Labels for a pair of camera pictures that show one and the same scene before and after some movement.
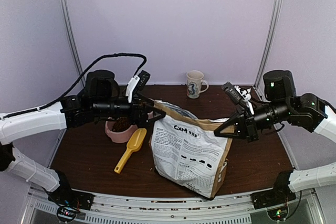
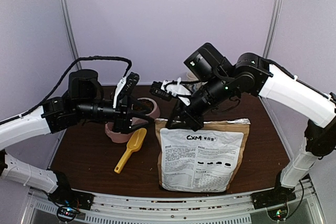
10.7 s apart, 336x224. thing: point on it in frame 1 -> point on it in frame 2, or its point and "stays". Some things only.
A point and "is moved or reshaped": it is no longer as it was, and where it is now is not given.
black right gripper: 251,130 -> 188,119
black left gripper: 141,120 -> 122,120
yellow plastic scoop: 134,144 stays
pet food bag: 186,149 is moved or reshaped
